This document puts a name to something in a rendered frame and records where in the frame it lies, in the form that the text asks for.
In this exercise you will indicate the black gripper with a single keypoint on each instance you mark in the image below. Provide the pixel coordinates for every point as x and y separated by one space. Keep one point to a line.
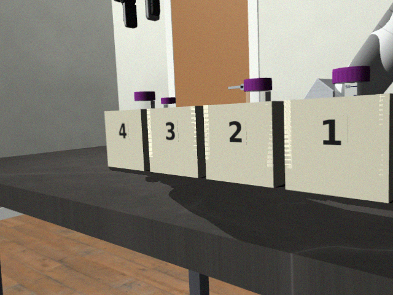
130 13

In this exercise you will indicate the beige block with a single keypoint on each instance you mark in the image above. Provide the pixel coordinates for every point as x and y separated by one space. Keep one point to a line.
244 143
176 141
340 146
127 139

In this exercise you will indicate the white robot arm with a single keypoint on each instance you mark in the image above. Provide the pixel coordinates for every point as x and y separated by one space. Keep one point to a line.
377 52

